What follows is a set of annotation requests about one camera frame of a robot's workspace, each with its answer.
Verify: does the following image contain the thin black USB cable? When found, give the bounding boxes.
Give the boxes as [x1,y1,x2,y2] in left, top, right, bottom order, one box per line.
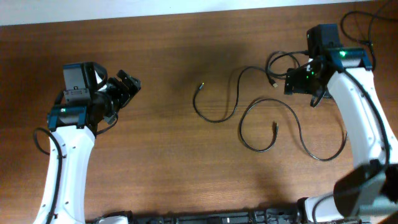
[192,51,310,123]

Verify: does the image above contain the long thin black cable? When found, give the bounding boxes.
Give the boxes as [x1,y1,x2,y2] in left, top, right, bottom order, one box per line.
[238,98,348,162]

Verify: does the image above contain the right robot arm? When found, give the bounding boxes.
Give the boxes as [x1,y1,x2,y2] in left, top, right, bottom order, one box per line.
[284,24,397,223]

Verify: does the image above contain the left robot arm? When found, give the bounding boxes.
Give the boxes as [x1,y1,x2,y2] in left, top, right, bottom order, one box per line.
[33,62,141,223]

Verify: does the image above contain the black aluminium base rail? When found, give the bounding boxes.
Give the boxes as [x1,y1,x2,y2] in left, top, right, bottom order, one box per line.
[86,203,307,224]

